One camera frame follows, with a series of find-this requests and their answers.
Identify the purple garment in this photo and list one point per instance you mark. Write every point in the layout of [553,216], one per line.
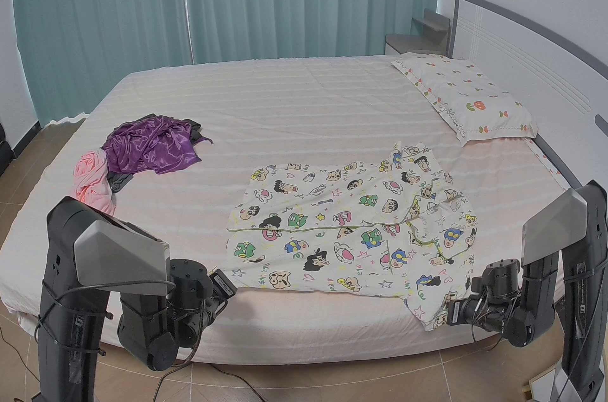
[147,148]

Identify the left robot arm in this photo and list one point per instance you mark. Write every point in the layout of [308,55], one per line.
[114,253]

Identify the pink garment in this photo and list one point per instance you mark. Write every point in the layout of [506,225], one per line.
[92,181]

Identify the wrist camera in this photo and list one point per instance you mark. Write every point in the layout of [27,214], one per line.
[453,318]
[224,283]

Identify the grey bedside table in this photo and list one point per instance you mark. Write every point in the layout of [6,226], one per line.
[413,41]

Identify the white printed pyjama top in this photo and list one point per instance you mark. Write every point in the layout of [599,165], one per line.
[332,238]

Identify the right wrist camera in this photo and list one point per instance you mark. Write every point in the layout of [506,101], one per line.
[453,318]

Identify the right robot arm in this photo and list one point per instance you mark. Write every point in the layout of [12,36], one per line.
[551,224]

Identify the white printed pillow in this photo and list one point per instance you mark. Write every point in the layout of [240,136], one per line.
[465,96]

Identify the dark grey garment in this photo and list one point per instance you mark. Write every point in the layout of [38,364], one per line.
[121,181]

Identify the bed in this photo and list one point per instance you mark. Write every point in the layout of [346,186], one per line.
[308,105]

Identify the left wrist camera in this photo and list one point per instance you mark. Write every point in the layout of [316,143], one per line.
[224,283]

